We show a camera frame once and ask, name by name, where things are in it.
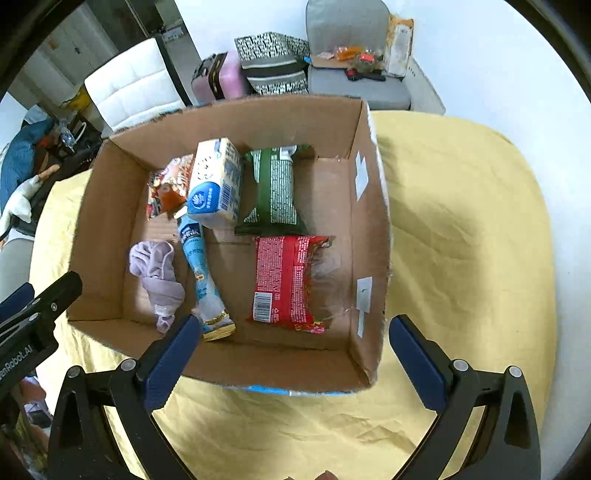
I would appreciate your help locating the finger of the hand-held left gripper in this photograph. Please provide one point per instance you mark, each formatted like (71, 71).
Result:
(60, 293)
(16, 300)

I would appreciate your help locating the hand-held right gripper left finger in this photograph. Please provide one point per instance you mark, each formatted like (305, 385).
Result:
(173, 360)

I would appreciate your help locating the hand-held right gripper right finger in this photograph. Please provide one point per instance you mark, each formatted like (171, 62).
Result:
(415, 362)

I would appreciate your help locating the purple cloth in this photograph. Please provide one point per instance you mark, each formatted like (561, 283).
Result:
(159, 277)

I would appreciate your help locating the blue white slim packet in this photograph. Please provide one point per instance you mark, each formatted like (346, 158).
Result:
(201, 267)

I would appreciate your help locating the cardboard box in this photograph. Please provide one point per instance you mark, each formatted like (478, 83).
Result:
(286, 355)

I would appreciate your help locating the red snack packet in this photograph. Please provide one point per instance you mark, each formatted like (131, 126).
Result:
(281, 281)

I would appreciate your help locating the orange snack packet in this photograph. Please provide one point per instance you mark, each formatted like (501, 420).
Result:
(173, 182)

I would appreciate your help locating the green snack packet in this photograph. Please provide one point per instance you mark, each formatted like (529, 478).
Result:
(274, 189)

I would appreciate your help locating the beige chair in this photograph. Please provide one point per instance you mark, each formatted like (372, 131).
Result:
(14, 263)

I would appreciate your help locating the white goose plush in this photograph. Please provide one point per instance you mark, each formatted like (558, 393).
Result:
(21, 198)

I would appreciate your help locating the yellow tablecloth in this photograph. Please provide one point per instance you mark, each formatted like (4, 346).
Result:
(461, 258)

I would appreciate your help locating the blue cloth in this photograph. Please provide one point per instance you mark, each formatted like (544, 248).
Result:
(23, 147)

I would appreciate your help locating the yellow bag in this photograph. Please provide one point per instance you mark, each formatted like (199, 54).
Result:
(76, 98)

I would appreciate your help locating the white padded chair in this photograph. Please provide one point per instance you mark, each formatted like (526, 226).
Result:
(134, 87)

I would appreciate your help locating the pink suitcase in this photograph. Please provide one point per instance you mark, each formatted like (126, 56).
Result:
(226, 78)

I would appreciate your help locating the black remote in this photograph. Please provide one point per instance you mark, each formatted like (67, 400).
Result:
(364, 76)

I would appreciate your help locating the black white patterned bag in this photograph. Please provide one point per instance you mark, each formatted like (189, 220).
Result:
(272, 60)

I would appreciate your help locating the small cardboard piece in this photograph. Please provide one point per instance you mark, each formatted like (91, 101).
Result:
(323, 60)

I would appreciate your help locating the white orange tall packet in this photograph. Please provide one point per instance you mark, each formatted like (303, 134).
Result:
(399, 46)

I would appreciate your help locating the grey armchair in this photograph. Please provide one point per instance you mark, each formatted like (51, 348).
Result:
(346, 23)

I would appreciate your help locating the black folding frame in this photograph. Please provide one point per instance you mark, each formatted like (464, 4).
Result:
(76, 147)

